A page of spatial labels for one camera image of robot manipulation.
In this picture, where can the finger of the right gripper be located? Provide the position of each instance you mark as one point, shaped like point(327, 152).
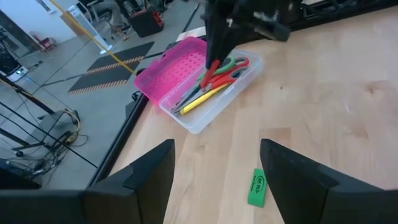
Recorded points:
point(214, 28)
point(231, 34)

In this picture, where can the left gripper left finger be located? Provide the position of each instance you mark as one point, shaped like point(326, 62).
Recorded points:
point(140, 193)

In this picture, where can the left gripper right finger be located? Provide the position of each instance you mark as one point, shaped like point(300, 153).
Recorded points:
point(298, 186)

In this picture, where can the green eraser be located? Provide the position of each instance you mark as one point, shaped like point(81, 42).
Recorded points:
point(257, 188)

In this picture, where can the clear pencil box pink lid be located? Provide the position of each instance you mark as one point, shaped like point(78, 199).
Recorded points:
point(174, 71)

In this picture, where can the yellow highlighter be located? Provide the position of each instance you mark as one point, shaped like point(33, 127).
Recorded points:
point(199, 101)

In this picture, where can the black and red case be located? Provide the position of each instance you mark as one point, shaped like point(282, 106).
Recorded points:
point(144, 23)

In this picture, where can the black hazard-striped floor mat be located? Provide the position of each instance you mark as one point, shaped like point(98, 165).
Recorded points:
point(130, 54)
point(102, 79)

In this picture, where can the person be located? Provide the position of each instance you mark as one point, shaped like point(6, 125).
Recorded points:
point(113, 12)

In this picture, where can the white tower fan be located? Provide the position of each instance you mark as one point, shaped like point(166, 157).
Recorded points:
point(88, 29)

